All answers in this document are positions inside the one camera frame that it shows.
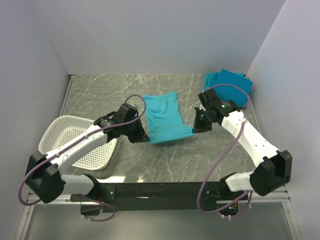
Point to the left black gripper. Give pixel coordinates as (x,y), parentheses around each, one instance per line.
(140,136)

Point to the folded turquoise t shirt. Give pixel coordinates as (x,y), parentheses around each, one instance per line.
(210,79)

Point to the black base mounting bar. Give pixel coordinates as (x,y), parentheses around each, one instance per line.
(146,196)

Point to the aluminium frame rail front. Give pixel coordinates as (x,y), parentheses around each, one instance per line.
(278,196)

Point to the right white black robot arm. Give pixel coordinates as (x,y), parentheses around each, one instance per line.
(273,167)

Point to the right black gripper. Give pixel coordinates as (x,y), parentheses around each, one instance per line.
(198,127)

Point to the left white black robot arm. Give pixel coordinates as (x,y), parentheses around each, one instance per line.
(45,173)

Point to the white perforated plastic basket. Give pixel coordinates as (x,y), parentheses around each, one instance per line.
(67,127)

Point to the folded blue t shirt top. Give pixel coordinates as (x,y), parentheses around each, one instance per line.
(232,87)

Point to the turquoise t shirt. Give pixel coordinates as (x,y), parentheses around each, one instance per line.
(164,121)
(210,79)

